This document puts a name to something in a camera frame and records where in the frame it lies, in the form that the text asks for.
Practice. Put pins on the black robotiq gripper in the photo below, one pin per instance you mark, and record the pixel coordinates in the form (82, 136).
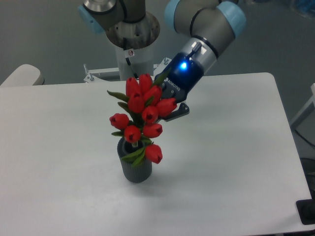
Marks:
(184, 73)

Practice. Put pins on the red tulip bouquet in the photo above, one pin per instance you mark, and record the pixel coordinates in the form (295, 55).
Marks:
(144, 105)

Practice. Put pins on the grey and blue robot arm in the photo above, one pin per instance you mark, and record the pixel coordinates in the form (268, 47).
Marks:
(211, 26)

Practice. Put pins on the dark grey ribbed vase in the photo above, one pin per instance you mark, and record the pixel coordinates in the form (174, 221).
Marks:
(140, 172)

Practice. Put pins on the black box at table edge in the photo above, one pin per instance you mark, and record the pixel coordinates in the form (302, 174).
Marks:
(306, 210)

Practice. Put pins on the clear bin with blue items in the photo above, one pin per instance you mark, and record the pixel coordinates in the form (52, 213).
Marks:
(305, 8)

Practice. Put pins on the white metal base frame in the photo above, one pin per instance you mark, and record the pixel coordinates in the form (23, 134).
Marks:
(112, 74)

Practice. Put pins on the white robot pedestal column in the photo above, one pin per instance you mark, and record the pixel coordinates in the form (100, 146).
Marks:
(134, 45)

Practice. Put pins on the white furniture frame right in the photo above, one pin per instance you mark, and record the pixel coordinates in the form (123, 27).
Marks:
(305, 111)

